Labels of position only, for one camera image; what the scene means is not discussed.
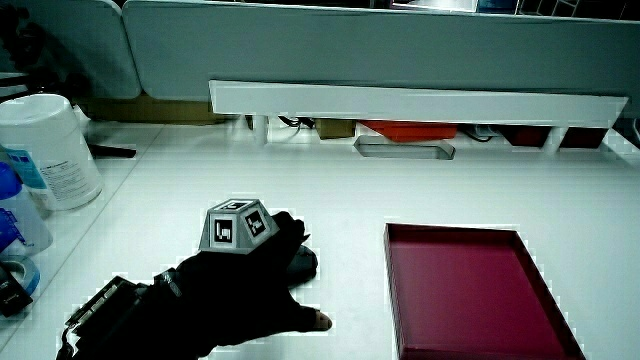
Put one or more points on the brown cardboard box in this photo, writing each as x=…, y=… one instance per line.
x=335, y=128

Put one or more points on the narrow grey partition panel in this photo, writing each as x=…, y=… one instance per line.
x=80, y=45

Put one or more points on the blue-capped plastic bottle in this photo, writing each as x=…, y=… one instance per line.
x=15, y=215

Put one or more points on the blue tape roll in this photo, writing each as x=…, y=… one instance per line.
x=26, y=270

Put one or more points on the white monitor riser shelf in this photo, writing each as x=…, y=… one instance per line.
x=415, y=104

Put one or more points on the orange box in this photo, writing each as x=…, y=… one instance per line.
x=410, y=130

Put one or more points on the person's left hand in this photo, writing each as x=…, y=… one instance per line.
x=235, y=295

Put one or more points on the person's left forearm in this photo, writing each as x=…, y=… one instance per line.
x=117, y=325

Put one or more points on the wide grey partition panel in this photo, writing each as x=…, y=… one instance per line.
x=380, y=50

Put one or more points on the dark red box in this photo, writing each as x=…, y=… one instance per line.
x=525, y=135
x=584, y=137

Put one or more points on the brown cardboard sheet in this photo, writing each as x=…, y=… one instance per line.
x=150, y=111

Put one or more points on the black computer mouse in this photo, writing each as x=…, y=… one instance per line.
x=303, y=264

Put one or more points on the white wipes canister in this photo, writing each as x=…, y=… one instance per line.
x=47, y=150

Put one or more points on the dark red tray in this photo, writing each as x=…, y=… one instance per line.
x=470, y=295

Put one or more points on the white desk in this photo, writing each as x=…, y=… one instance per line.
x=350, y=190

